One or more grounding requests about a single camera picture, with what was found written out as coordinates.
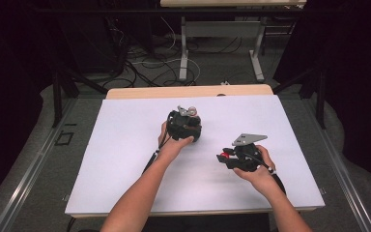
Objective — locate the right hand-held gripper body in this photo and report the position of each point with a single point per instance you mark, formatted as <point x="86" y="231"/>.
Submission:
<point x="246" y="158"/>

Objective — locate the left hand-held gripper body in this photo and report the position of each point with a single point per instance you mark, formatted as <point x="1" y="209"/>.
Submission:
<point x="183" y="125"/>

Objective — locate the small red object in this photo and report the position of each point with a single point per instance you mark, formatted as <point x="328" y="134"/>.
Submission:
<point x="225" y="155"/>

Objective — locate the person's left hand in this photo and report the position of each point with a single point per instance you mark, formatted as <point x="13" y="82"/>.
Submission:
<point x="172" y="148"/>

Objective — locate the person's right hand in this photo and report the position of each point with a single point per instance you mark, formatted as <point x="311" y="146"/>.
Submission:
<point x="262" y="179"/>

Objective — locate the white table sheet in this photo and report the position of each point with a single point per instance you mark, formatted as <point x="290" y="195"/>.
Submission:
<point x="125" y="161"/>

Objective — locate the white desk with metal legs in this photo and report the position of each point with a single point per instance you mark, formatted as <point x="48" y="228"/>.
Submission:
<point x="183" y="48"/>

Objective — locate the black tripod stand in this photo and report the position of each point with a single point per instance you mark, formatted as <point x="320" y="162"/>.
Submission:
<point x="56" y="96"/>
<point x="320" y="96"/>

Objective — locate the black equipment box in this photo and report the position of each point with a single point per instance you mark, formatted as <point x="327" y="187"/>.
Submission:
<point x="87" y="45"/>

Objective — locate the black horizontal bar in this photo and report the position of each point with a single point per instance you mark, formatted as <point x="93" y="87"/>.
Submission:
<point x="109" y="10"/>

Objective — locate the aluminium floor rail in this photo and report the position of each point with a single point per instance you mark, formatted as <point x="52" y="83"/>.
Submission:
<point x="344" y="183"/>
<point x="29" y="174"/>

